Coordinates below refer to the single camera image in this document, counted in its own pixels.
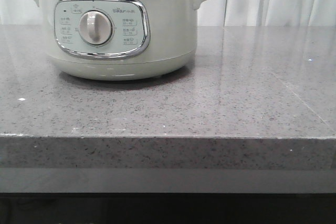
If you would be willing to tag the pale green electric pot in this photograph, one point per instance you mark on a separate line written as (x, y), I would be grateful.
(119, 39)

